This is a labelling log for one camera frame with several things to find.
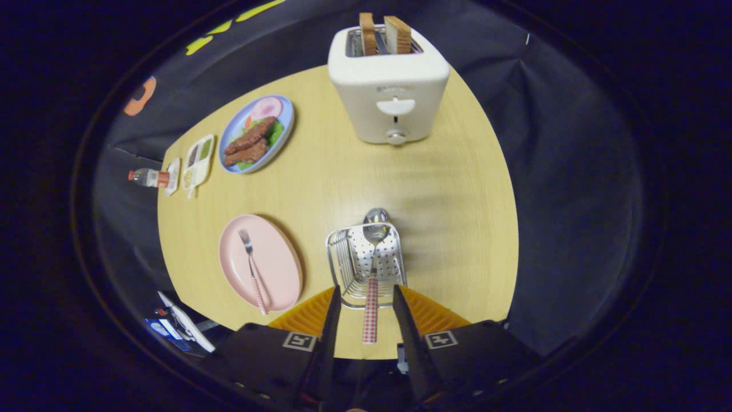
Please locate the blue packet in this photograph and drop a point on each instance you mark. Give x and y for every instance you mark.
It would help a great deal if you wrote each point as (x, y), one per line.
(163, 331)

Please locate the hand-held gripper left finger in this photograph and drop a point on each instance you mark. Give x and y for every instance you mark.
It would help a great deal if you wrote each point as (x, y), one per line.
(327, 343)

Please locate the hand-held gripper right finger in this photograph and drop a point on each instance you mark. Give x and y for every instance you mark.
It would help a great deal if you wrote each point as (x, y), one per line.
(414, 349)

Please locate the blue round plate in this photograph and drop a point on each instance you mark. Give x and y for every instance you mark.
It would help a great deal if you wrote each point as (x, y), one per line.
(286, 111)

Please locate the green lettuce leaf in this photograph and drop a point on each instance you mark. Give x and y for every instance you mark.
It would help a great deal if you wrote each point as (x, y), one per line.
(276, 133)

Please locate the white toaster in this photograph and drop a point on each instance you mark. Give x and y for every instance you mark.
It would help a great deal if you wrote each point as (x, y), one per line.
(389, 80)

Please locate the toast bread slice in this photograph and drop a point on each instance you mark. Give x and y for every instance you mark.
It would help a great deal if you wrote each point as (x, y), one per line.
(368, 34)
(398, 35)

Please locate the white divided condiment tray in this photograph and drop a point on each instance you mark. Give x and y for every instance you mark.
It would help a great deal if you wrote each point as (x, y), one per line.
(197, 171)

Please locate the white flat device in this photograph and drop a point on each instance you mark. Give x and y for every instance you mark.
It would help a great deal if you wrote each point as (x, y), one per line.
(191, 329)

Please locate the pink ham slice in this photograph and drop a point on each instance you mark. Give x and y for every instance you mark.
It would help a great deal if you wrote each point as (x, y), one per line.
(266, 107)

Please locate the brown grilled meat strip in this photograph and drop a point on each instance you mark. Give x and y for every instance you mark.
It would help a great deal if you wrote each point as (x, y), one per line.
(249, 154)
(251, 134)

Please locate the black backdrop cloth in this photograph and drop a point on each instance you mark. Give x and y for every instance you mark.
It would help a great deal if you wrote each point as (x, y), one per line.
(572, 200)

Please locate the clear plastic bottle red label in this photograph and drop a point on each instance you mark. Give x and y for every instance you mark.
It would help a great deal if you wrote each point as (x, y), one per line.
(146, 177)

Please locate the pink round plate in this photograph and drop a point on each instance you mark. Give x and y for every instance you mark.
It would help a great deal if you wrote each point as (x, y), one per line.
(280, 257)

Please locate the white square coaster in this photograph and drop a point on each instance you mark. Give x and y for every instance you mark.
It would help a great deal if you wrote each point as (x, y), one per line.
(173, 177)

